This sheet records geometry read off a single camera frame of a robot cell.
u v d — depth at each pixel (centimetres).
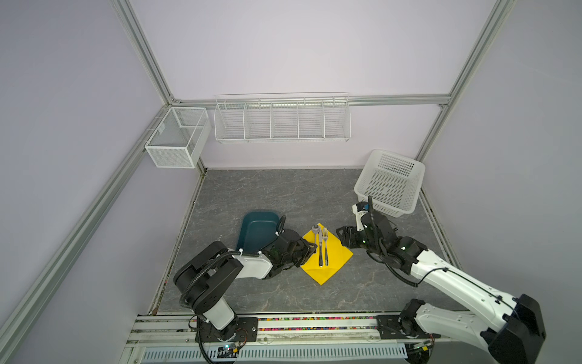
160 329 76
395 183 115
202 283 45
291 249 72
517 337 37
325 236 96
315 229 96
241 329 73
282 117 106
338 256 89
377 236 58
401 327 67
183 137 105
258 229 102
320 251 91
